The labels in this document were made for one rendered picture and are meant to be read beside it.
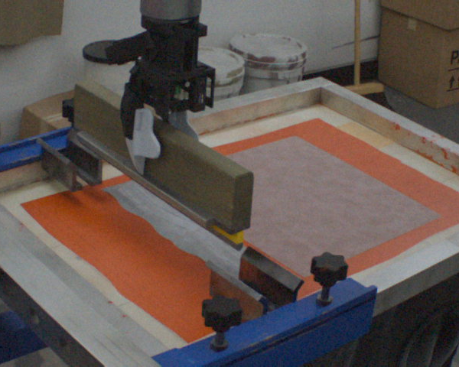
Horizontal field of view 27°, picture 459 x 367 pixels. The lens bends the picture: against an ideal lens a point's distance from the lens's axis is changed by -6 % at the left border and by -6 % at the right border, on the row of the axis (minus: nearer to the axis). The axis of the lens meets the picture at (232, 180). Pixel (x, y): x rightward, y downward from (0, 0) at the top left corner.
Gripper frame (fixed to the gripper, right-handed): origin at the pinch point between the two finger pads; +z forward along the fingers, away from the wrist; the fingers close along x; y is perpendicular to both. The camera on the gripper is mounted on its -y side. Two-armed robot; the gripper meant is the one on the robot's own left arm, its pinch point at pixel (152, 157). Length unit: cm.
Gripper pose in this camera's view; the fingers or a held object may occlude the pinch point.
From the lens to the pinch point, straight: 130.5
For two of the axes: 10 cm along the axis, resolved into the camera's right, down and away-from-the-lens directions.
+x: 7.7, -2.4, 6.0
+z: -0.6, 8.9, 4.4
